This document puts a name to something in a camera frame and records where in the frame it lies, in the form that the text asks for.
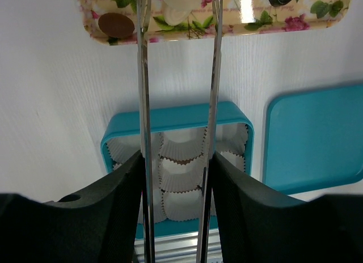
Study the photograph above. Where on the teal lid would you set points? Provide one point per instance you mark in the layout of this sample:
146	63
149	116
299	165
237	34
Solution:
313	139

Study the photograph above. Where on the teal box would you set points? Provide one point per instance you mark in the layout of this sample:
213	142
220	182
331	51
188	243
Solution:
177	151

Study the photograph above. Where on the white round chocolate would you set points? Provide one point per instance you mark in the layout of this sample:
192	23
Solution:
174	17

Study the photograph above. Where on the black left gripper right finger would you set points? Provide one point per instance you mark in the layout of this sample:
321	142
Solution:
259	224

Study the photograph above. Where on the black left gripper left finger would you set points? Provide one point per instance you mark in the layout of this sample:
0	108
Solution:
95	224

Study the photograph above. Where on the aluminium rail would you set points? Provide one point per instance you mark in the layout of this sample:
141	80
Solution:
183	247

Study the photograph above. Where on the floral tray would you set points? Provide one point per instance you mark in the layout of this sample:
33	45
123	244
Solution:
240	17

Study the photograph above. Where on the brown round chocolate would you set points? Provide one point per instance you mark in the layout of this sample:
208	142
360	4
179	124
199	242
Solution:
116	25

